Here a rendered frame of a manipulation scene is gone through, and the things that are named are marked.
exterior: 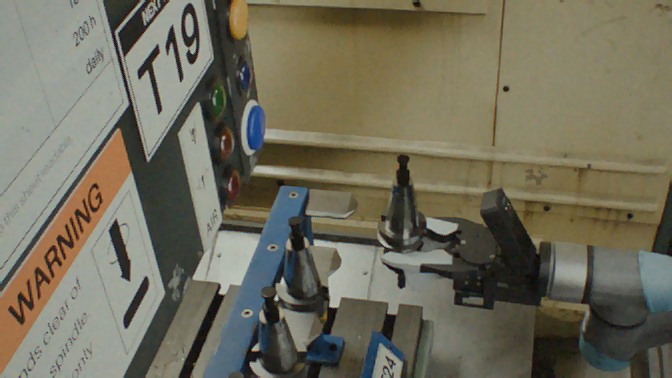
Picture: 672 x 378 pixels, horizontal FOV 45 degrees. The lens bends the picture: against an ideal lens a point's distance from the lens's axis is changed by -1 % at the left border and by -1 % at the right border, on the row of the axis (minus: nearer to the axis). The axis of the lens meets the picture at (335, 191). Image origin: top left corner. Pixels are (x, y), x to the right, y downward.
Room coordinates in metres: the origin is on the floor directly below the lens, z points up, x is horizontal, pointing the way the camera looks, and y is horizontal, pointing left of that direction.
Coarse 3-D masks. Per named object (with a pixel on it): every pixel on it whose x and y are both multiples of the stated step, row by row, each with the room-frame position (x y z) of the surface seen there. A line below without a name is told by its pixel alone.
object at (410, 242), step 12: (384, 216) 0.80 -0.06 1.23; (420, 216) 0.80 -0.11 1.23; (384, 228) 0.78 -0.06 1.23; (420, 228) 0.78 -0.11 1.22; (384, 240) 0.77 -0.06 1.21; (396, 240) 0.76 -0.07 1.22; (408, 240) 0.76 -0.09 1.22; (420, 240) 0.77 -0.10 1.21; (396, 252) 0.76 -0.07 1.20; (408, 252) 0.76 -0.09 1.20
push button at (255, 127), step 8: (256, 112) 0.45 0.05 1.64; (248, 120) 0.44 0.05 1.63; (256, 120) 0.44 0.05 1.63; (264, 120) 0.46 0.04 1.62; (248, 128) 0.44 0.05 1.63; (256, 128) 0.44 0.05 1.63; (264, 128) 0.45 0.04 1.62; (248, 136) 0.44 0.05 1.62; (256, 136) 0.44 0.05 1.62; (248, 144) 0.44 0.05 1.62; (256, 144) 0.44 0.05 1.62
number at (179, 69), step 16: (192, 0) 0.40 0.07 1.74; (176, 16) 0.38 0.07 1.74; (192, 16) 0.40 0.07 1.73; (160, 32) 0.36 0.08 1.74; (176, 32) 0.37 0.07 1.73; (192, 32) 0.39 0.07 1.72; (160, 48) 0.35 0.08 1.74; (176, 48) 0.37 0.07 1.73; (192, 48) 0.39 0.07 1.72; (176, 64) 0.37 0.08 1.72; (192, 64) 0.38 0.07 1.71; (176, 80) 0.36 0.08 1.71; (176, 96) 0.36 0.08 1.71
